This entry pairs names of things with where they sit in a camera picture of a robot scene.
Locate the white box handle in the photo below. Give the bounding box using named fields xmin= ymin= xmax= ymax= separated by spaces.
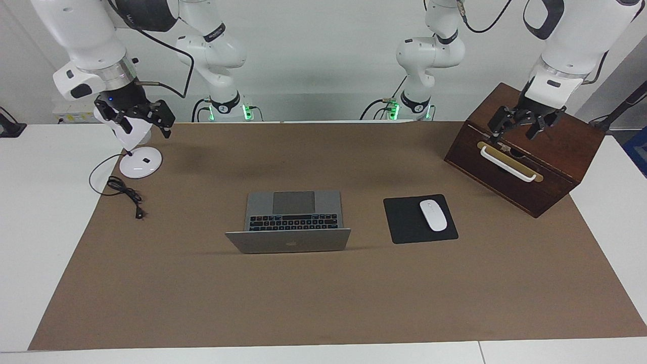
xmin=479 ymin=146 xmax=537 ymax=183

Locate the silver grey laptop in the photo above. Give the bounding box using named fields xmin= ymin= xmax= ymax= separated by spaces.
xmin=225 ymin=191 xmax=352 ymax=254

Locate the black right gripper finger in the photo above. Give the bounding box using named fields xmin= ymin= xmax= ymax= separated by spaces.
xmin=95 ymin=99 xmax=133 ymax=134
xmin=147 ymin=100 xmax=176 ymax=139

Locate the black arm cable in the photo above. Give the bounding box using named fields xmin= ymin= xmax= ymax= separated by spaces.
xmin=107 ymin=0 xmax=196 ymax=99
xmin=456 ymin=0 xmax=610 ymax=85

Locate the white computer mouse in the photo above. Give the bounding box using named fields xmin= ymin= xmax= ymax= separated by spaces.
xmin=420 ymin=200 xmax=448 ymax=232

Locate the brown table mat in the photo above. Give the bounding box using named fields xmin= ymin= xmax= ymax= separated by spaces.
xmin=28 ymin=121 xmax=647 ymax=351

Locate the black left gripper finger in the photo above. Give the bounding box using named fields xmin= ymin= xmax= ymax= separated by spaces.
xmin=488 ymin=106 xmax=521 ymax=143
xmin=526 ymin=111 xmax=564 ymax=141

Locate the black mouse pad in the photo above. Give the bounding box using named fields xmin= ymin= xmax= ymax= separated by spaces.
xmin=383 ymin=194 xmax=459 ymax=245

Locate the black left base cable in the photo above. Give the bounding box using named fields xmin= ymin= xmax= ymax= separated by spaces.
xmin=360 ymin=76 xmax=407 ymax=121

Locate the black right base cable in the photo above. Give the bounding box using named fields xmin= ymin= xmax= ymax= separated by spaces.
xmin=191 ymin=98 xmax=212 ymax=122

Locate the white power strip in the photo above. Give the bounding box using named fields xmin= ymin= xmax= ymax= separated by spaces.
xmin=52 ymin=99 xmax=99 ymax=123

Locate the blue crate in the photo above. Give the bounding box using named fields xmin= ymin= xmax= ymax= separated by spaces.
xmin=623 ymin=126 xmax=647 ymax=177

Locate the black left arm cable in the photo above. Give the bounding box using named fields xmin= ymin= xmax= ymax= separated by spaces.
xmin=456 ymin=0 xmax=610 ymax=85

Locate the white desk lamp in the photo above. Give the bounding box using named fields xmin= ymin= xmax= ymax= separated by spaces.
xmin=94 ymin=104 xmax=163 ymax=179

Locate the dark brown wooden box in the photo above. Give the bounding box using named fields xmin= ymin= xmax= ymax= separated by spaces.
xmin=444 ymin=82 xmax=606 ymax=218

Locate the black base cable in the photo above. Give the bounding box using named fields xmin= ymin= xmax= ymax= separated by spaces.
xmin=191 ymin=98 xmax=212 ymax=122
xmin=360 ymin=76 xmax=407 ymax=121

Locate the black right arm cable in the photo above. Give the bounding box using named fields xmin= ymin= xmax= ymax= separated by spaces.
xmin=107 ymin=0 xmax=196 ymax=99

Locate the black clamp mount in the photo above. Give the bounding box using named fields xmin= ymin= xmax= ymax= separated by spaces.
xmin=0 ymin=107 xmax=27 ymax=138

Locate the black stand pole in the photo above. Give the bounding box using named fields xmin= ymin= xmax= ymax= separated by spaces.
xmin=589 ymin=80 xmax=647 ymax=133

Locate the black lamp power cable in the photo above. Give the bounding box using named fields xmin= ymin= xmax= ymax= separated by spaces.
xmin=89 ymin=153 xmax=147 ymax=220

